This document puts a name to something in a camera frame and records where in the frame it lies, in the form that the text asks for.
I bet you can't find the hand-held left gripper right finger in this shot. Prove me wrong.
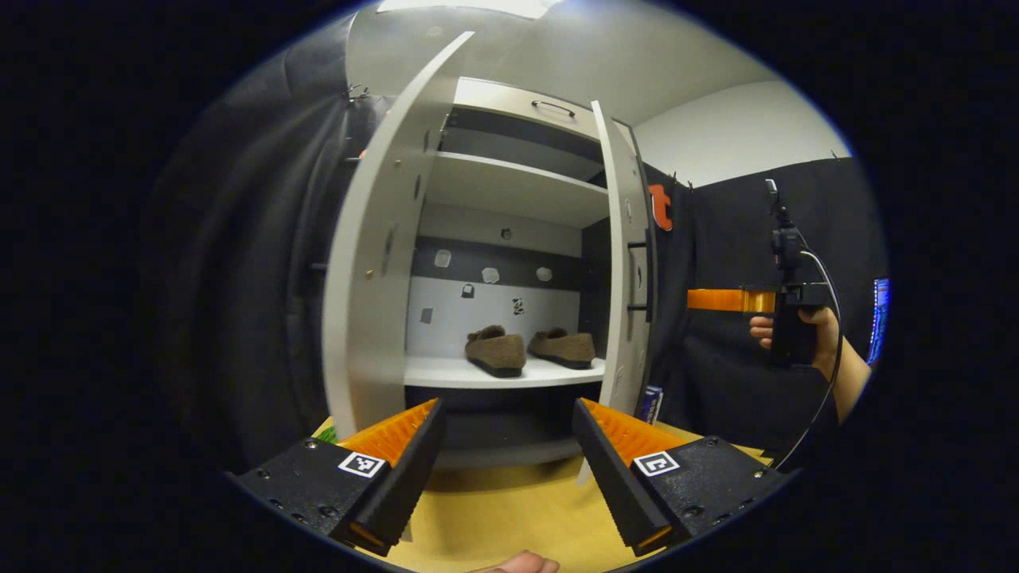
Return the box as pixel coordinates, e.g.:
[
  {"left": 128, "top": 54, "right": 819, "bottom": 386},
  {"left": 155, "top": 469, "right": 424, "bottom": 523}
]
[{"left": 572, "top": 398, "right": 785, "bottom": 558}]

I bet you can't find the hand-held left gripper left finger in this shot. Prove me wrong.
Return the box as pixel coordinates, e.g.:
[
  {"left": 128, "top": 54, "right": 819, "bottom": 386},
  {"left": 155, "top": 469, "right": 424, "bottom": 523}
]
[{"left": 231, "top": 398, "right": 448, "bottom": 558}]

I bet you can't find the white shoe cabinet door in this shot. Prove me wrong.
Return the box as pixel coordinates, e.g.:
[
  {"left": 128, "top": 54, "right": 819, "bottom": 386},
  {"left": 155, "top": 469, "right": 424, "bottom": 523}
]
[
  {"left": 577, "top": 99, "right": 660, "bottom": 488},
  {"left": 321, "top": 30, "right": 476, "bottom": 442}
]

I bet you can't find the white shoe cabinet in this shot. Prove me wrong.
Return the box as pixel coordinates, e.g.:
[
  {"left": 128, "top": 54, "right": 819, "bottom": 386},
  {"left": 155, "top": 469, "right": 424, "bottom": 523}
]
[{"left": 321, "top": 30, "right": 662, "bottom": 488}]

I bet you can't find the brown fuzzy shoe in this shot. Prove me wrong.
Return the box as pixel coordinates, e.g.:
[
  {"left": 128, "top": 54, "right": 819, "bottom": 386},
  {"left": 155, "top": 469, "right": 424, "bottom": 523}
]
[
  {"left": 464, "top": 325, "right": 528, "bottom": 379},
  {"left": 527, "top": 328, "right": 596, "bottom": 371}
]

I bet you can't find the white cabinet shelf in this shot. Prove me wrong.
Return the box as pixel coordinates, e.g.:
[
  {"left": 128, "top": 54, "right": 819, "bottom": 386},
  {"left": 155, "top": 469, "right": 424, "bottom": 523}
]
[{"left": 426, "top": 151, "right": 610, "bottom": 230}]

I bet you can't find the white cabinet drawer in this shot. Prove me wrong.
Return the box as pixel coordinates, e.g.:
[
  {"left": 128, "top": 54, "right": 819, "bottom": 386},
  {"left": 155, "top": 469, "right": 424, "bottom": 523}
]
[{"left": 451, "top": 77, "right": 638, "bottom": 148}]

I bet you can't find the blue lit screen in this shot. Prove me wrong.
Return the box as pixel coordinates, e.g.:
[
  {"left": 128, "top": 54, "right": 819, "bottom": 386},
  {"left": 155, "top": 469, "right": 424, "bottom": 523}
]
[{"left": 868, "top": 277, "right": 891, "bottom": 368}]

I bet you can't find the ceiling light panel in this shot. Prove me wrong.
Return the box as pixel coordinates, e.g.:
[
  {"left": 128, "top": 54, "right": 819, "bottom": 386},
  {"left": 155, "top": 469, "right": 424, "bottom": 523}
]
[{"left": 374, "top": 0, "right": 562, "bottom": 21}]

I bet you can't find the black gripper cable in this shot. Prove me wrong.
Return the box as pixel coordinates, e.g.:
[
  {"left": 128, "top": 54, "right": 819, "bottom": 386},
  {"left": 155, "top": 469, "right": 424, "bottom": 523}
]
[{"left": 768, "top": 249, "right": 845, "bottom": 470}]

